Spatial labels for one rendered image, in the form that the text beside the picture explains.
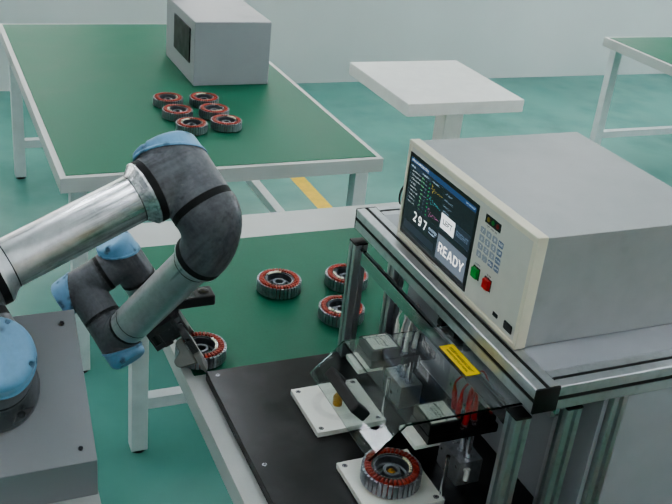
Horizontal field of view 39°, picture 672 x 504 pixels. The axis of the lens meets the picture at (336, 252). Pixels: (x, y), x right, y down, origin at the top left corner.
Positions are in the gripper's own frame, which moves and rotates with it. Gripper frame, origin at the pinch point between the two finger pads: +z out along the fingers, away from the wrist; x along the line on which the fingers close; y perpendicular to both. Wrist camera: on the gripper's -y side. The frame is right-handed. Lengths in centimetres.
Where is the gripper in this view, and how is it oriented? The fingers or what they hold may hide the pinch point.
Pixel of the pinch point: (201, 352)
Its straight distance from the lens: 211.5
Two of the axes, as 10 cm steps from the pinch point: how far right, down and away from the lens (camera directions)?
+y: -8.6, 5.1, -0.8
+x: 3.4, 4.5, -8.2
